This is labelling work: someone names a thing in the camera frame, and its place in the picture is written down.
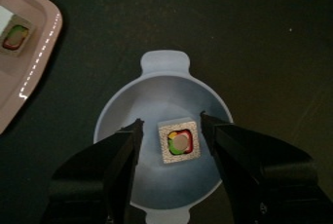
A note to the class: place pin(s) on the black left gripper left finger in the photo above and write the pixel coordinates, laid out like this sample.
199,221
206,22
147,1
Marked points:
98,169

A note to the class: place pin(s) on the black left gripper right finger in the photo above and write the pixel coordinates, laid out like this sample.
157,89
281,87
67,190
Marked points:
260,169

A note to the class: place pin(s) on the square toy sushi piece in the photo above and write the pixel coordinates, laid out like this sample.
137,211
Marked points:
15,36
179,141

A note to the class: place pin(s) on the pink plastic tray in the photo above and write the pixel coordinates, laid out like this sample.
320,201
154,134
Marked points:
30,56

